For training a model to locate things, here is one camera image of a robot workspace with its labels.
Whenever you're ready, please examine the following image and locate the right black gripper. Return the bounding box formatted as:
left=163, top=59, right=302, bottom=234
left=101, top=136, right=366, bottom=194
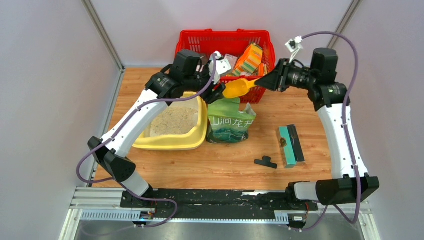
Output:
left=255, top=58, right=317, bottom=93

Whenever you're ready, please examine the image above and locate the yellow plastic scoop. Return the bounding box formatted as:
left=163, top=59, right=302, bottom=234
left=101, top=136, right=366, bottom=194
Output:
left=220, top=78, right=260, bottom=99

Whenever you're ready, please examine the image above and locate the green litter bag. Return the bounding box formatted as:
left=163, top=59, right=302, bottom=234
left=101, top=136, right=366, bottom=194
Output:
left=206, top=97, right=257, bottom=144

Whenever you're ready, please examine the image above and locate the black bag clip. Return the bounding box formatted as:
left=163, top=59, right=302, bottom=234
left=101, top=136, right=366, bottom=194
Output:
left=254, top=155, right=278, bottom=169

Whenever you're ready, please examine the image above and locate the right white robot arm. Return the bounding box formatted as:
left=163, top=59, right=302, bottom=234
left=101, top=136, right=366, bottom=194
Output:
left=255, top=48, right=380, bottom=210

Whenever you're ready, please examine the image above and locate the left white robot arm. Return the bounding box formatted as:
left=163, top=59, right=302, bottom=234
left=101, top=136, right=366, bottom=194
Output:
left=87, top=49, right=232, bottom=208

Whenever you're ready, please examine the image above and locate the pink grey small box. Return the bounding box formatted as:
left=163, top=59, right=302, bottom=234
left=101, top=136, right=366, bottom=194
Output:
left=224, top=54, right=238, bottom=68

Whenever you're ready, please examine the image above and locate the yellow litter box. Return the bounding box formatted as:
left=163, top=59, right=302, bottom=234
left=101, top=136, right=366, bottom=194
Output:
left=132, top=96, right=208, bottom=151

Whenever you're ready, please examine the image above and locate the teal rectangular box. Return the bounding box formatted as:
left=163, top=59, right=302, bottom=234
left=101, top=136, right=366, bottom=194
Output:
left=278, top=126, right=297, bottom=169

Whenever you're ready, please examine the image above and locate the orange small packet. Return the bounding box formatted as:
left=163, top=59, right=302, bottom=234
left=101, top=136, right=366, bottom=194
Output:
left=256, top=63, right=268, bottom=77

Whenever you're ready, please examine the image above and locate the orange green striped sponge pack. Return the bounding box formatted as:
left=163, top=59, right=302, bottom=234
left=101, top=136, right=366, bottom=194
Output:
left=231, top=43, right=263, bottom=76

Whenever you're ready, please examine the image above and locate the red plastic shopping basket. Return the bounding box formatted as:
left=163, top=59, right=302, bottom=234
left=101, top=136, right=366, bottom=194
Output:
left=174, top=28, right=277, bottom=105

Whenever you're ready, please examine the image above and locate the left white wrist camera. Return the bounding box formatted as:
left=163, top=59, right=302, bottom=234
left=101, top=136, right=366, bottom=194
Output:
left=208, top=51, right=232, bottom=84

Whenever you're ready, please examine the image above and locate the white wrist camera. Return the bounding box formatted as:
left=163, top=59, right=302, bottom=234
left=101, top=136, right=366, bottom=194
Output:
left=208, top=51, right=232, bottom=84
left=285, top=36, right=303, bottom=64

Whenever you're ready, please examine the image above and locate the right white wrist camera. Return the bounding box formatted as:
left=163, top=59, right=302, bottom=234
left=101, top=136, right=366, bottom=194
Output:
left=285, top=36, right=303, bottom=64

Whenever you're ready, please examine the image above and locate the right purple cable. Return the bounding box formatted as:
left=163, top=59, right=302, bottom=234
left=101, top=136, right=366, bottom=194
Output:
left=298, top=31, right=362, bottom=232

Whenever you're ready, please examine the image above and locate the purple cable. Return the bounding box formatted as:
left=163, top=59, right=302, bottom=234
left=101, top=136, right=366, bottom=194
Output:
left=298, top=31, right=362, bottom=232
left=76, top=54, right=218, bottom=229

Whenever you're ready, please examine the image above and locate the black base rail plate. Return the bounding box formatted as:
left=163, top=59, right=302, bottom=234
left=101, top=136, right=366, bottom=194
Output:
left=120, top=188, right=319, bottom=228

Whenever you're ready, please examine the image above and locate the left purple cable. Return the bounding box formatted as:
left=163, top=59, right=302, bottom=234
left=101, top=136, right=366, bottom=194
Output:
left=76, top=54, right=218, bottom=229

